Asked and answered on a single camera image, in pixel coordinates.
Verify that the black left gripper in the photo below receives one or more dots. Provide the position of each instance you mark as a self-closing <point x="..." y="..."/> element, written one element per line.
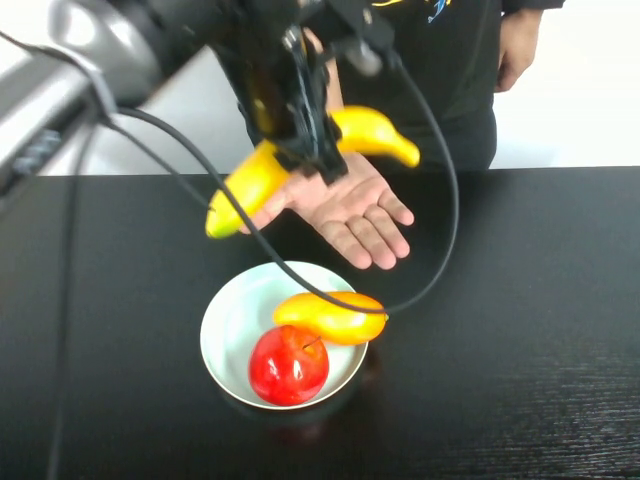
<point x="280" y="75"/>

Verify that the yellow banana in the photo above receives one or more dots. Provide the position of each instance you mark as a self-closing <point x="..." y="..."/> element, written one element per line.
<point x="250" y="190"/>

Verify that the person's right forearm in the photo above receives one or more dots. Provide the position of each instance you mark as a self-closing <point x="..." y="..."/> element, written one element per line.
<point x="324" y="75"/>

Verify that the person's left forearm black sleeve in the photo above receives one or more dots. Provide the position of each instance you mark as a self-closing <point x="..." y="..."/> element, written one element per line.
<point x="530" y="4"/>

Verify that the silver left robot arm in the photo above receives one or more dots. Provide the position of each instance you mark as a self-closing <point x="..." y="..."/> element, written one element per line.
<point x="60" y="65"/>

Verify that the person's right hand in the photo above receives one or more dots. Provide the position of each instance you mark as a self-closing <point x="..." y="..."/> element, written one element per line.
<point x="345" y="210"/>

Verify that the person's left hand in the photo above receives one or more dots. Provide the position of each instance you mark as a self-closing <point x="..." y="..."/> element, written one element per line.
<point x="517" y="50"/>

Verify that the black shirt torso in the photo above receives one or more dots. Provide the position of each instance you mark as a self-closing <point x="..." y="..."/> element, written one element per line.
<point x="440" y="75"/>

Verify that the orange yellow mango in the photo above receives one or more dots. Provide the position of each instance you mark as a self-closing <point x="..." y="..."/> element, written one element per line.
<point x="340" y="322"/>

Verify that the pale green bowl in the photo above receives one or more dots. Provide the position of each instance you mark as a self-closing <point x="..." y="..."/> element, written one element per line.
<point x="235" y="320"/>

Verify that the red apple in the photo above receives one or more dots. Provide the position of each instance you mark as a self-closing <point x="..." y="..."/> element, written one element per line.
<point x="287" y="370"/>

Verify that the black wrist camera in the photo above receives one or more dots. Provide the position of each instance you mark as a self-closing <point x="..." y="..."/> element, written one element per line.
<point x="365" y="45"/>

